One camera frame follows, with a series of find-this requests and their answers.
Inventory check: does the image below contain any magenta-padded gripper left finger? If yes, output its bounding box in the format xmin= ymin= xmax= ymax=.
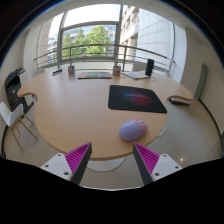
xmin=40 ymin=142 xmax=93 ymax=185

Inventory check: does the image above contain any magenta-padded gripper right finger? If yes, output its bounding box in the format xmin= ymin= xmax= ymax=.
xmin=132 ymin=142 xmax=184 ymax=186

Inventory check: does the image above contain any pink and lilac computer mouse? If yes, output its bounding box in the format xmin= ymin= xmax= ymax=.
xmin=118 ymin=118 xmax=149 ymax=142

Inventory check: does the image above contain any black mouse pad, red-blue swirl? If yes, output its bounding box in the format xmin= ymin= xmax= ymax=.
xmin=107 ymin=84 xmax=168 ymax=114

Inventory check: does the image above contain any white round table base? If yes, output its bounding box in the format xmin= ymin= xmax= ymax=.
xmin=87 ymin=156 xmax=126 ymax=173

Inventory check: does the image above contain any white chair with wooden legs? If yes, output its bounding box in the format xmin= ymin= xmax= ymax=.
xmin=0 ymin=101 xmax=38 ymax=152

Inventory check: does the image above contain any open book with light pages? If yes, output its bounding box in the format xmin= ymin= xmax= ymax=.
xmin=121 ymin=70 xmax=152 ymax=80

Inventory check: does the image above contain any colourful closed magazine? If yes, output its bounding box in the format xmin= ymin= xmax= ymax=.
xmin=77 ymin=71 xmax=113 ymax=80

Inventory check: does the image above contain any black cylindrical speaker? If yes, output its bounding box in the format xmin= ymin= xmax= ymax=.
xmin=144 ymin=58 xmax=155 ymax=77

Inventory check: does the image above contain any grey-green door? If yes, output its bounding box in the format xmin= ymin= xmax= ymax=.
xmin=194 ymin=63 xmax=208 ymax=101

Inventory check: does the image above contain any white chair with tall backrest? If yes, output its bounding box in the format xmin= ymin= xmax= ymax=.
xmin=132 ymin=62 xmax=147 ymax=72

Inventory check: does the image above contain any black and white printer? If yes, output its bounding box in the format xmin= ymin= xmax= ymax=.
xmin=4 ymin=67 xmax=34 ymax=113

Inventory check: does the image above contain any white mug with red print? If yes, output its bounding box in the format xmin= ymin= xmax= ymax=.
xmin=112 ymin=65 xmax=122 ymax=76

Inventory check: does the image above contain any white chair with low backrest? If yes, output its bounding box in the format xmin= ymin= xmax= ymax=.
xmin=32 ymin=68 xmax=46 ymax=78

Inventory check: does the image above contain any grey metal balcony railing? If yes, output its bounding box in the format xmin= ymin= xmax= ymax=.
xmin=33 ymin=43 xmax=176 ymax=73

